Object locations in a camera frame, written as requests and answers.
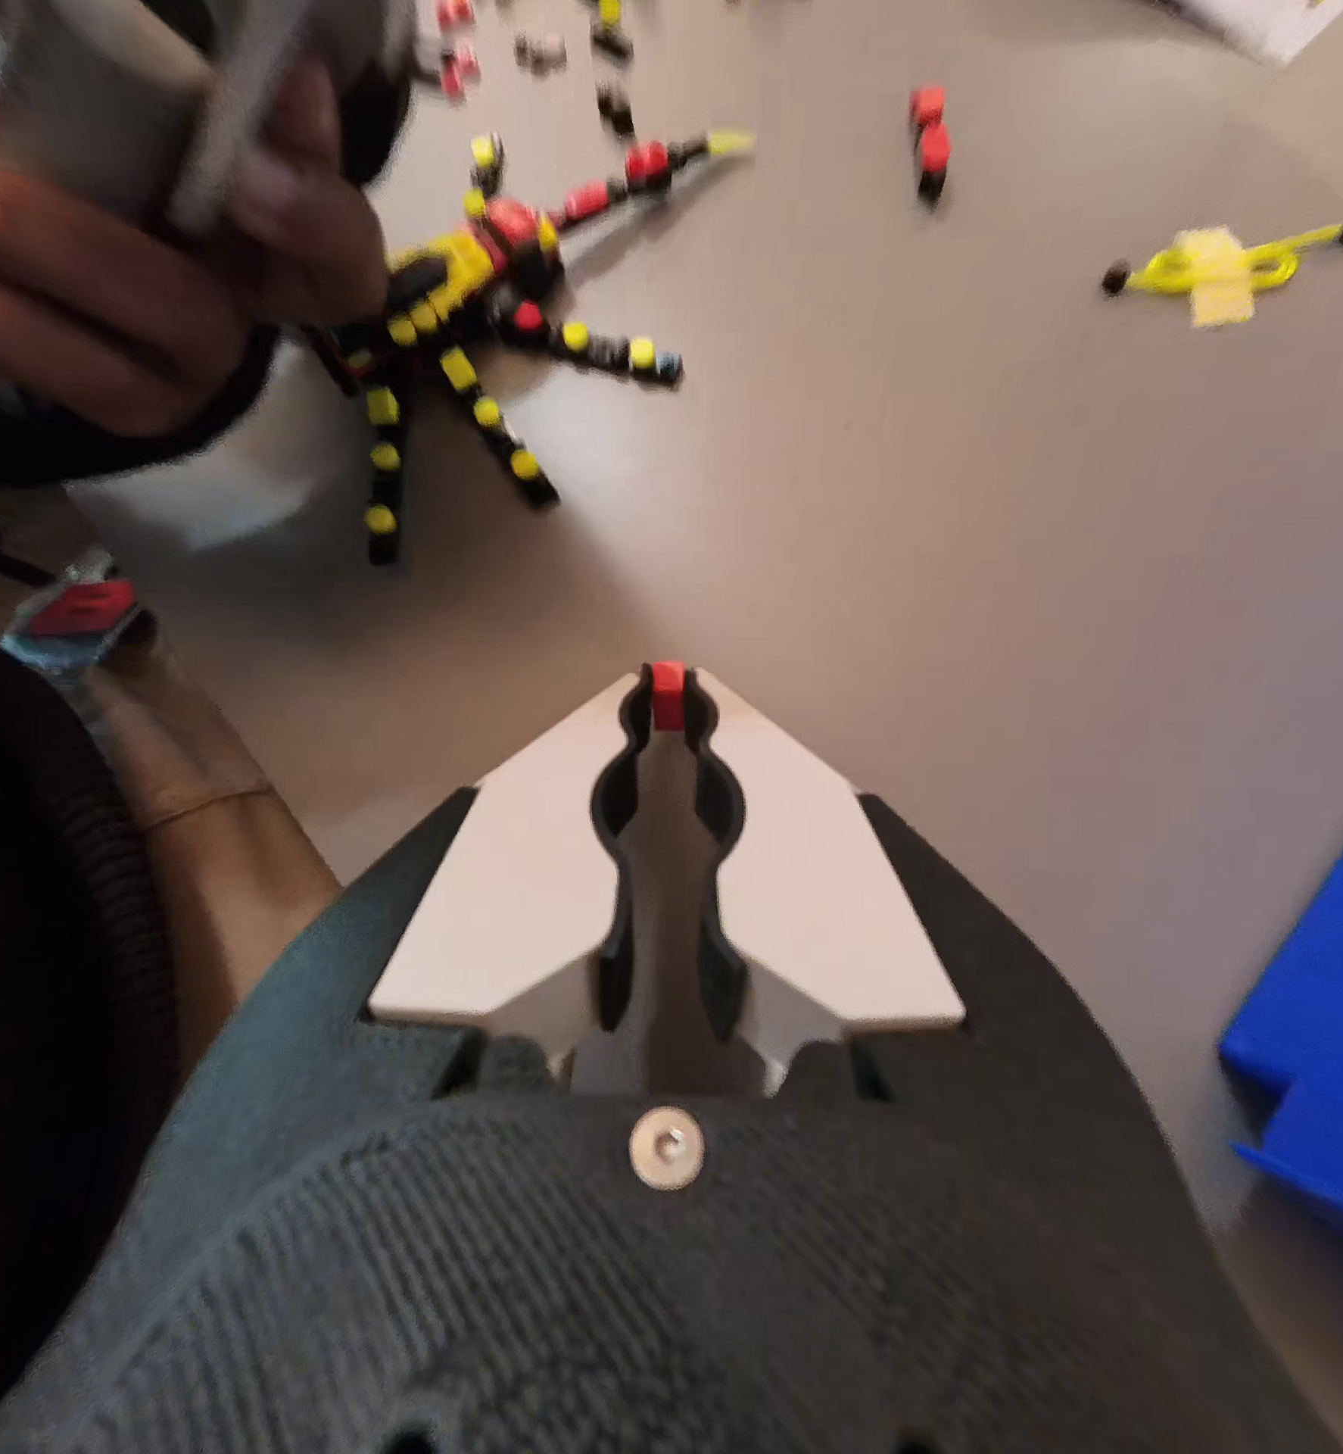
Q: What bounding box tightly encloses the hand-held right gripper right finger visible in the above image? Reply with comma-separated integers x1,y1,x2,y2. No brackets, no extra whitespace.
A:
681,669,968,1095

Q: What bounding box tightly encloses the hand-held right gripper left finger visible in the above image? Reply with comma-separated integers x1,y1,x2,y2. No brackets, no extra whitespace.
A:
366,671,655,1082

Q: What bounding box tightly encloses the black yellow lego spider model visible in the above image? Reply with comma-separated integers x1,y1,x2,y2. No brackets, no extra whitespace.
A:
307,129,758,570

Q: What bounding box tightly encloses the person's left forearm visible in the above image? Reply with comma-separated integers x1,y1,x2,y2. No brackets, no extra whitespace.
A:
0,323,280,490

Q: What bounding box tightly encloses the red and black lego piece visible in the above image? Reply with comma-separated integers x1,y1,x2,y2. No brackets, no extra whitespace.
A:
907,85,956,209

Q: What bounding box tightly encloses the person's left hand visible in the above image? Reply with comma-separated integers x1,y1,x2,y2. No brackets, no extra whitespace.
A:
0,52,393,438

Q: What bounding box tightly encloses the person's black knit sweater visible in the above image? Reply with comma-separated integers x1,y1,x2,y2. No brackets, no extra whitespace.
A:
0,631,188,1454

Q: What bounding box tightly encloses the blue plastic bin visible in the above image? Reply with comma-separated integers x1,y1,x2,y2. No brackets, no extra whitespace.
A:
1216,772,1343,1252

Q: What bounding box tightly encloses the white instruction booklet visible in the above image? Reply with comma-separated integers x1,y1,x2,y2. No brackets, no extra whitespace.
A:
1176,0,1343,64

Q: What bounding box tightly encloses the yellow string with tape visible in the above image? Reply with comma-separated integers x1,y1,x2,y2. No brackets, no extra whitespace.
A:
1098,207,1343,331

